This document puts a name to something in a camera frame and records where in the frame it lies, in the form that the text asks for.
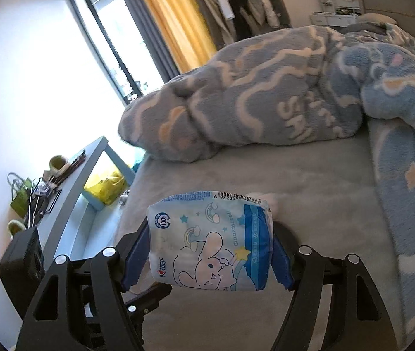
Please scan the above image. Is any yellow plastic bag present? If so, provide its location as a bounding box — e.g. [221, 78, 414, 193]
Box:
[84, 170, 128, 206]

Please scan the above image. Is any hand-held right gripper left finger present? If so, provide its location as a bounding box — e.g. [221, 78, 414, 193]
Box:
[16, 223, 150, 351]

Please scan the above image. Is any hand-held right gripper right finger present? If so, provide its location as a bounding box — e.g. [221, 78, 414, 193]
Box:
[269, 223, 398, 351]

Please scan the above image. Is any white dressing table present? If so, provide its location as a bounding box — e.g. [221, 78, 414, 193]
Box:
[311, 3, 362, 27]

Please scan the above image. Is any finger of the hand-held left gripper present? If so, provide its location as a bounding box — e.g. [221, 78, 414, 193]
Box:
[120, 283, 173, 316]

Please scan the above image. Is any yellow curtain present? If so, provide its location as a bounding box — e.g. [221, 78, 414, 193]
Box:
[127, 0, 218, 74]

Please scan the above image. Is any beige pillow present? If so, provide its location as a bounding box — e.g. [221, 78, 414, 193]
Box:
[357, 13, 399, 27]

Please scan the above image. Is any black jacket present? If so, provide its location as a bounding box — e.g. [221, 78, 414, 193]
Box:
[215, 0, 254, 34]

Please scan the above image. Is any black wire rack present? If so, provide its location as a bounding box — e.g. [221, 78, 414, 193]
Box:
[27, 178, 62, 224]

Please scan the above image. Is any grey curtain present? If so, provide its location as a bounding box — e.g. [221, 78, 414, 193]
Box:
[110, 0, 181, 82]

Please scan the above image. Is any white table with blue legs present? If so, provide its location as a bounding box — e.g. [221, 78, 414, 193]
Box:
[34, 136, 135, 264]

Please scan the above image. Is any white shirt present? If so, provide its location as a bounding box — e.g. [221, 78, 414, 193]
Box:
[213, 0, 236, 21]

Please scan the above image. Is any green gift bag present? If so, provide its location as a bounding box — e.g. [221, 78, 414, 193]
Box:
[8, 172, 38, 217]

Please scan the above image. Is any bed with grey sheet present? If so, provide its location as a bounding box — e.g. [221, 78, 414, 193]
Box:
[112, 121, 413, 351]

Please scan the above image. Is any beige coat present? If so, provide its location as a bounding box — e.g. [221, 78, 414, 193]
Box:
[196, 0, 230, 39]

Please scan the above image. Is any black framed glass door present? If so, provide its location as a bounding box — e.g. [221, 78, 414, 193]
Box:
[66, 0, 147, 109]

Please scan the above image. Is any blue white tissue packet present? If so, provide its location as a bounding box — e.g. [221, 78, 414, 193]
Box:
[146, 190, 274, 292]

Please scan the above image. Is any bundle of brown sticks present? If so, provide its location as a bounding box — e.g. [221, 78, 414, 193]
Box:
[48, 151, 87, 188]

